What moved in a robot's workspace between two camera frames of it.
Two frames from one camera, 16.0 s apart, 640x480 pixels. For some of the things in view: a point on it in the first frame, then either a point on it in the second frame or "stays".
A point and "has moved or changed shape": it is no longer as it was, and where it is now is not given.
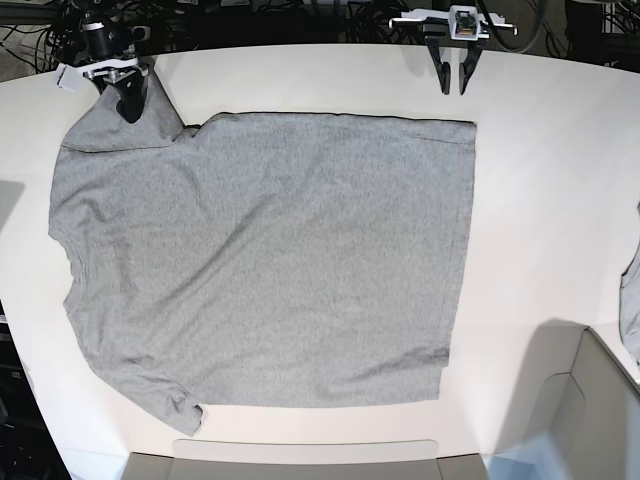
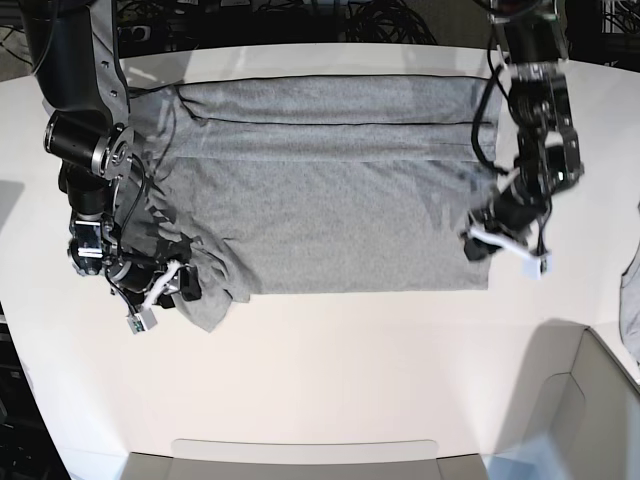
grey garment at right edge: [629, 295] stays
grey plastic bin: [576, 416] stays
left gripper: [133, 91] → [141, 279]
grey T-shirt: [264, 259] has moved or changed shape
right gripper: [466, 22] → [511, 217]
